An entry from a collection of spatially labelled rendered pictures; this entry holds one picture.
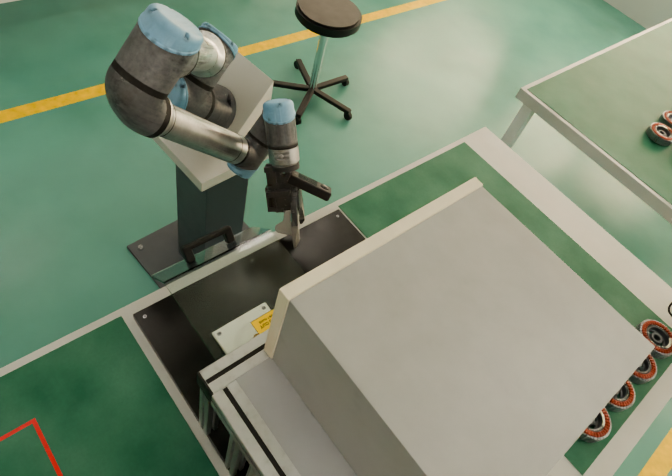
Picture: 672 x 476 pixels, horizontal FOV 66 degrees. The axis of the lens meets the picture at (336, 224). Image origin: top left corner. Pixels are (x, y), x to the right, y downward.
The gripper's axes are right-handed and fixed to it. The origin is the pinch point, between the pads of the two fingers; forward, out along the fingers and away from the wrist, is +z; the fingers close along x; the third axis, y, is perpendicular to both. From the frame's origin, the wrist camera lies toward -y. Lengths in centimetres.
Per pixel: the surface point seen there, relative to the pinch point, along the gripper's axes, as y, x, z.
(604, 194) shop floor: -156, -171, 62
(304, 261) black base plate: 0.0, -0.8, 8.1
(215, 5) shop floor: 76, -240, -56
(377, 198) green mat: -20.9, -29.7, 2.1
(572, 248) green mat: -83, -31, 23
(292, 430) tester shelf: -5, 63, 4
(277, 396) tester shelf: -2, 59, 1
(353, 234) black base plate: -13.3, -12.7, 6.3
